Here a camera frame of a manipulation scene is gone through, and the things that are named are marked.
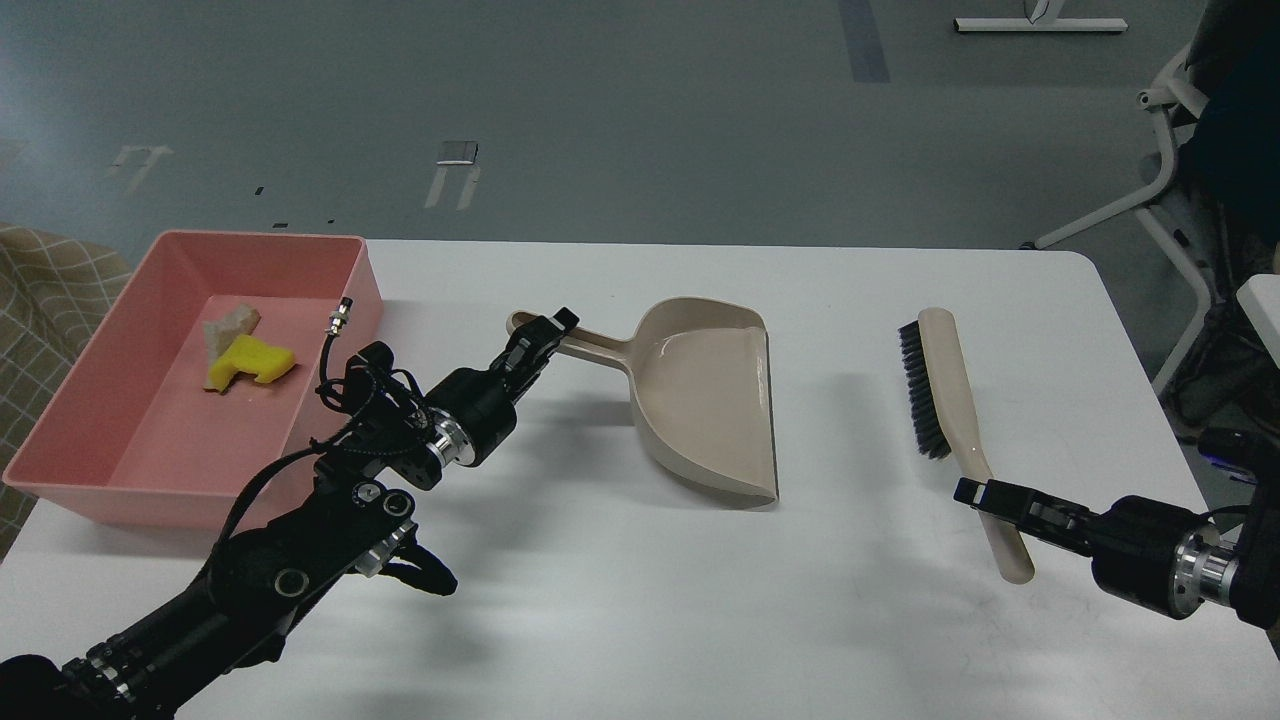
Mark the white side table corner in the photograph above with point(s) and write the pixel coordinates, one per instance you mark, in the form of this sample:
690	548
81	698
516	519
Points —
1259	299

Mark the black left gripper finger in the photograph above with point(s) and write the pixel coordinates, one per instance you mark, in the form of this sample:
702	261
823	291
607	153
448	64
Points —
540	329
526	361

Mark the beige hand brush black bristles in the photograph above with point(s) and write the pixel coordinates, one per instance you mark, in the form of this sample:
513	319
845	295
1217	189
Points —
942	407

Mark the person in teal sweater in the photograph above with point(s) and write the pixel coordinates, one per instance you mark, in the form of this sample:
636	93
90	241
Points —
1234	61

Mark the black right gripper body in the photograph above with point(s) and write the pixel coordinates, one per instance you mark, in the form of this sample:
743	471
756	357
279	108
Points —
1159	556

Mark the beige checkered cloth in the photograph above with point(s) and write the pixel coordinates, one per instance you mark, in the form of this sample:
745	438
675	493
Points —
55	292

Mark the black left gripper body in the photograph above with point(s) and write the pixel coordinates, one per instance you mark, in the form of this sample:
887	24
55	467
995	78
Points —
479	403

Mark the yellow sponge piece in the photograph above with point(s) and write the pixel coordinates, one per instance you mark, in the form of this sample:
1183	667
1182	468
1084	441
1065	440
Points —
246	354

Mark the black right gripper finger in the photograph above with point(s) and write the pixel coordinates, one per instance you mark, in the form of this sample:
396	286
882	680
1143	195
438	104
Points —
1027	508
1070	531

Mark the white table base bar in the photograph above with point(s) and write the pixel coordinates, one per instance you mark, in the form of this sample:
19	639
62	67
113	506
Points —
1105	26

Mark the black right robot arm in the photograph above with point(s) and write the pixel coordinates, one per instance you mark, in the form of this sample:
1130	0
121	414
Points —
1249	533

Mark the beige plastic dustpan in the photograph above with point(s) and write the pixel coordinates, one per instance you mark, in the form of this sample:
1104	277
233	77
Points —
699	381

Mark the white office chair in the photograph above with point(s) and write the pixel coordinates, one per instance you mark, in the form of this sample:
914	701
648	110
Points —
1174	215

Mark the pink plastic bin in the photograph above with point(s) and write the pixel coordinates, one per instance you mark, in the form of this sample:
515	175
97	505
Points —
133	437

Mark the beige foam strip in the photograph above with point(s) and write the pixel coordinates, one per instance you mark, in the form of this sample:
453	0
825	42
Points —
219	336

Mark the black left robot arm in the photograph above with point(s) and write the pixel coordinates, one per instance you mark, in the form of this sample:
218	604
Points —
300	525

